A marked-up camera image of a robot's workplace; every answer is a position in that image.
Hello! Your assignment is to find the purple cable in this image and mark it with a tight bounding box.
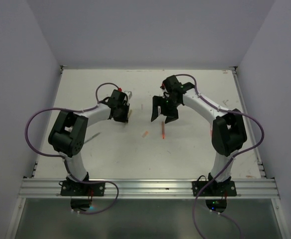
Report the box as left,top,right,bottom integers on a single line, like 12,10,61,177
175,73,265,239
25,83,120,215

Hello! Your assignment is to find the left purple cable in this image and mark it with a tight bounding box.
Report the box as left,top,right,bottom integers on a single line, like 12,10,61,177
25,83,120,215

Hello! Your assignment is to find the aluminium front rail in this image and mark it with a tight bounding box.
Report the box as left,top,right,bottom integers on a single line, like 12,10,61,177
18,178,280,199

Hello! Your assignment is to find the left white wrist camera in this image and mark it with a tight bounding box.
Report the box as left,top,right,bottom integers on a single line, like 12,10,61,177
124,91,132,100

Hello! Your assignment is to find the orange highlighter pen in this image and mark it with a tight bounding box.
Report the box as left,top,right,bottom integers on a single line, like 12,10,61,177
161,121,165,139

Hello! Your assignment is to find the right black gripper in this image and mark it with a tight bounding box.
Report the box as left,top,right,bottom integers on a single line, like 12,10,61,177
151,95,181,123

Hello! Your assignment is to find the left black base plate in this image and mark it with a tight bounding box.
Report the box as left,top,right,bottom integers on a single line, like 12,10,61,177
59,180,105,197

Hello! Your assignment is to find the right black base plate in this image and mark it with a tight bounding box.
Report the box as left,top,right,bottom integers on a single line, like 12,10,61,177
192,180,237,197

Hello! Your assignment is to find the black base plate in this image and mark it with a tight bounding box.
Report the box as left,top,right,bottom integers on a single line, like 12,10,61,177
59,180,105,197
192,180,237,197

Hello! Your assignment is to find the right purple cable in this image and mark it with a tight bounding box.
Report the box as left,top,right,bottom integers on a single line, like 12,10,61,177
175,73,265,239

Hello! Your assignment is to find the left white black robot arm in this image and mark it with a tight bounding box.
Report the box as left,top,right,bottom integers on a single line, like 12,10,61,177
48,90,132,196

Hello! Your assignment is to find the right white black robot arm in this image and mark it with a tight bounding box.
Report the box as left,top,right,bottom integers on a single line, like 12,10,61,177
151,74,247,196

